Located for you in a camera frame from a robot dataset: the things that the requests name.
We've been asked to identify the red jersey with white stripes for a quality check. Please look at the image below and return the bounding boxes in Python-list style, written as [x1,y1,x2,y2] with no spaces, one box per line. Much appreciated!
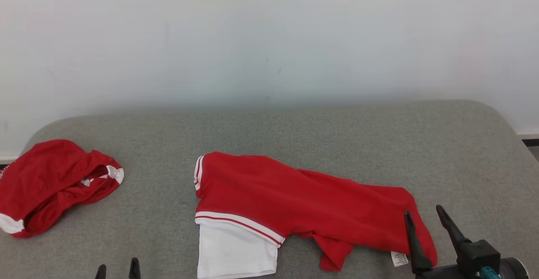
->
[194,151,438,279]

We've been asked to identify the red shorts with white band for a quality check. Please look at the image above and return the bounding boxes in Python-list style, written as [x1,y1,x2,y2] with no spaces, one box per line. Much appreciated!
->
[0,139,125,239]

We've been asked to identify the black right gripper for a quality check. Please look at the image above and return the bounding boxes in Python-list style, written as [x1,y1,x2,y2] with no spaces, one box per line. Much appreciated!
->
[404,205,480,279]

